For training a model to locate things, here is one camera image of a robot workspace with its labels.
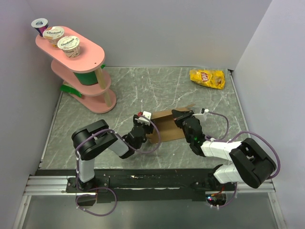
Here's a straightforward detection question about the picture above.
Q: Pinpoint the white Chobani yogurt cup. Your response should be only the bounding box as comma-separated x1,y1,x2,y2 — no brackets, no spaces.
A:
57,35,81,58

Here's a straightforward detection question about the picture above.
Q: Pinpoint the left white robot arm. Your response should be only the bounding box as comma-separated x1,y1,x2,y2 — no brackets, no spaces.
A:
71,111,154,192

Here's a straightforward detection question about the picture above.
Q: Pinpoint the brown cardboard box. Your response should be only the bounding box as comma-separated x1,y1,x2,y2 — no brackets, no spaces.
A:
146,104,195,144

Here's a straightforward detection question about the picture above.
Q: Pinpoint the purple cable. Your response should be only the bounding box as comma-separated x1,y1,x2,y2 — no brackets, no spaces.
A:
206,111,281,179
75,115,162,189
209,182,238,210
75,187,118,217

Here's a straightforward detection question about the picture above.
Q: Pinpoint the yellow chips bag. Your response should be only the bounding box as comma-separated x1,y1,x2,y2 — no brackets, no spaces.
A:
189,69,225,90

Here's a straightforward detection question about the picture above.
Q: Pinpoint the pink tiered shelf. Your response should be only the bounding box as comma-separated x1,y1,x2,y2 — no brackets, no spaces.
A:
35,26,116,114

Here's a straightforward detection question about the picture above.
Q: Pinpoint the orange Chobani yogurt cup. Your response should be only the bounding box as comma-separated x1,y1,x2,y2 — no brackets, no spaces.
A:
42,26,64,47

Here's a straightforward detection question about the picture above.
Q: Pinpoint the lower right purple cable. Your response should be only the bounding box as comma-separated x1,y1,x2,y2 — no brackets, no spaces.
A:
209,182,238,210

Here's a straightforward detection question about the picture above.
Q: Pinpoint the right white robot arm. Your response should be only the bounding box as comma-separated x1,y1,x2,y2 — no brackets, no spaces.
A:
172,109,281,190

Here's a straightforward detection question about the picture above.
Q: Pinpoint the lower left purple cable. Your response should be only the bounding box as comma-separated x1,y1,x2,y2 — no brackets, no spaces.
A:
75,187,118,217

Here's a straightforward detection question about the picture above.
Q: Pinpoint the purple yogurt cup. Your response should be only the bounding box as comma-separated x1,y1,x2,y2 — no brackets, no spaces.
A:
31,18,49,37

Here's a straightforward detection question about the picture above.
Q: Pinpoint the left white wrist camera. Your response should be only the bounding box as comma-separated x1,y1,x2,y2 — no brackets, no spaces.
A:
138,111,152,123

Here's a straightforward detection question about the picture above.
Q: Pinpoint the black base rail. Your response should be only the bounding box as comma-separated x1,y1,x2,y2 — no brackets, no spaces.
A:
57,168,241,204

